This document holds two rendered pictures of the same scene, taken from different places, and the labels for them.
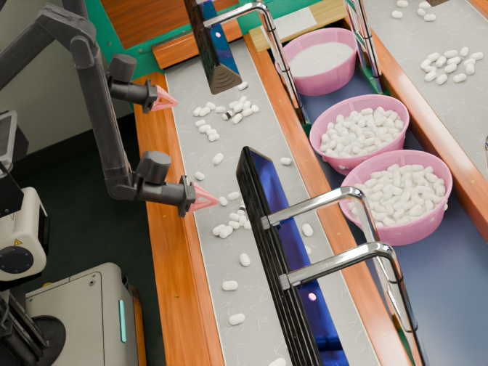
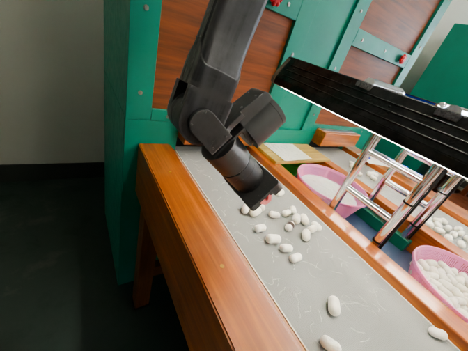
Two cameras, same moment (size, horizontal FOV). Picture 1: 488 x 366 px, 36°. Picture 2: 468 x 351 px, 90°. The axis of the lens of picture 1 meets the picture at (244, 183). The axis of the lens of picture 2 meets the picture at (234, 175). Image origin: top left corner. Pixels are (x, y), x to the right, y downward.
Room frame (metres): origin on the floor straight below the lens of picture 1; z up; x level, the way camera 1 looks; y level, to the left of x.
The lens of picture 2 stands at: (1.72, 0.43, 1.12)
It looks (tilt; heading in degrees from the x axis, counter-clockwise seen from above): 30 degrees down; 316
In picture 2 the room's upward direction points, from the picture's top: 18 degrees clockwise
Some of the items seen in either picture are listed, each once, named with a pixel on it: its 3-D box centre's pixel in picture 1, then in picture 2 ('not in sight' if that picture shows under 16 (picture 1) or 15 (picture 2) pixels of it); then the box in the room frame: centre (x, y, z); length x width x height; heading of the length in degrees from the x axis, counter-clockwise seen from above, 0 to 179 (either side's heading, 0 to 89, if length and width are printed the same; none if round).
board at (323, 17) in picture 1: (298, 22); (293, 152); (2.26, -0.39, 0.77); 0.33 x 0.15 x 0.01; 86
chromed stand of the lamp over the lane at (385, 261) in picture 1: (354, 311); not in sight; (0.92, -0.09, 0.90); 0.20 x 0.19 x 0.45; 176
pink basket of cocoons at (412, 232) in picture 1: (397, 201); not in sight; (1.33, -0.32, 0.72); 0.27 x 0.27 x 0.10
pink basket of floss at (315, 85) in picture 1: (319, 64); (326, 192); (2.05, -0.37, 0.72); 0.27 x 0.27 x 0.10
